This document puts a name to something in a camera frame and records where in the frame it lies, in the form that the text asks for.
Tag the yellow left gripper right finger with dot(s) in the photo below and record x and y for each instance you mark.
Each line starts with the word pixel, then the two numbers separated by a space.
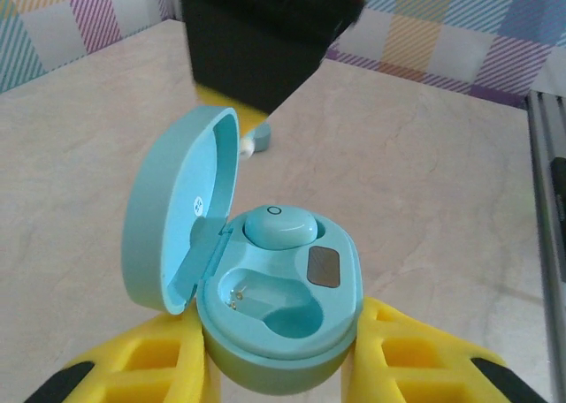
pixel 420 367

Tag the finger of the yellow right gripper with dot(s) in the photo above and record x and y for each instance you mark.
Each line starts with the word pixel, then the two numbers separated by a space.
pixel 230 107

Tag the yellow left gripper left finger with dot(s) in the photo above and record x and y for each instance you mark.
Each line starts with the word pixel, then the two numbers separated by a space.
pixel 155 367

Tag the teal earbud charging case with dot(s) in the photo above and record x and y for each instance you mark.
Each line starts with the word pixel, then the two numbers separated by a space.
pixel 256 266

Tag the aluminium side rail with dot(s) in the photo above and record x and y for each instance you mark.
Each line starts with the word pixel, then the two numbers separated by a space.
pixel 541 177

